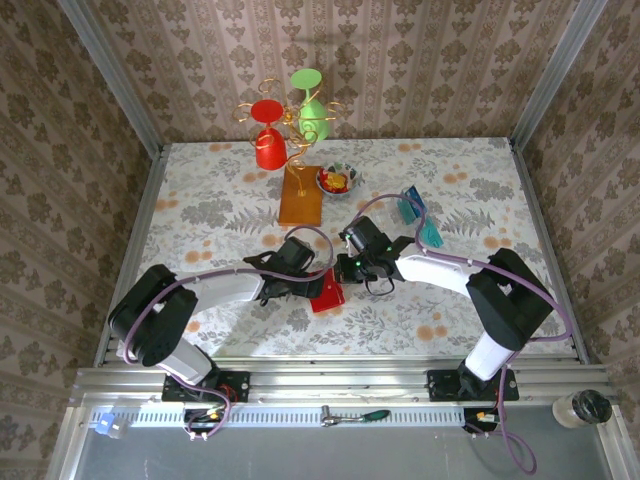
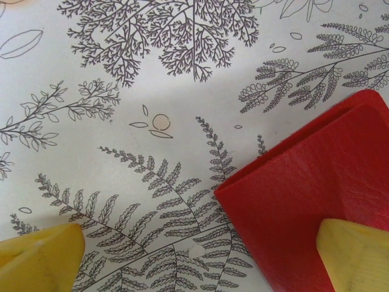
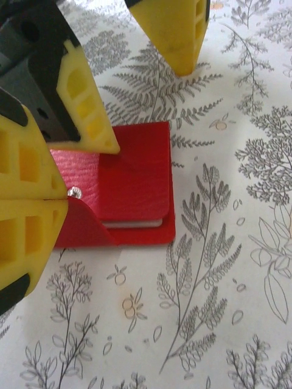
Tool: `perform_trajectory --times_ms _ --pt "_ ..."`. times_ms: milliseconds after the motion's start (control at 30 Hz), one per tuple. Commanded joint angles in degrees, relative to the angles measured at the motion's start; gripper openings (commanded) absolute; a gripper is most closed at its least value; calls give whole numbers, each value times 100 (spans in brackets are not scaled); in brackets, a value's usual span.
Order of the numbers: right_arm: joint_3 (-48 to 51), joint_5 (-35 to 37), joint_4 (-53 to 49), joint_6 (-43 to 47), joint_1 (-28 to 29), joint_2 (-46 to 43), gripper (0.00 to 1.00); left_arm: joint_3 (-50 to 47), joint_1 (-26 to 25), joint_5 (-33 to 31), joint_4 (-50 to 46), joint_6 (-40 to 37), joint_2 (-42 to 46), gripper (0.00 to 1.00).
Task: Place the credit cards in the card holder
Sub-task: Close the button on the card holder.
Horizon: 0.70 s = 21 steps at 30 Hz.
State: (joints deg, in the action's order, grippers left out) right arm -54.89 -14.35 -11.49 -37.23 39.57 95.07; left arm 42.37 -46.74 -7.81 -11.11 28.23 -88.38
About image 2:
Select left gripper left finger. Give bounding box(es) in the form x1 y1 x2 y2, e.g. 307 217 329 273
0 223 85 292

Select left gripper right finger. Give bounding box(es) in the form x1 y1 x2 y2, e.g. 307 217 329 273
315 218 389 292

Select red leather card holder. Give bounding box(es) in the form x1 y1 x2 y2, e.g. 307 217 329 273
214 89 389 292

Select floral patterned tablecloth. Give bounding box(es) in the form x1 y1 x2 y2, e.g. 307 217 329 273
0 0 389 292

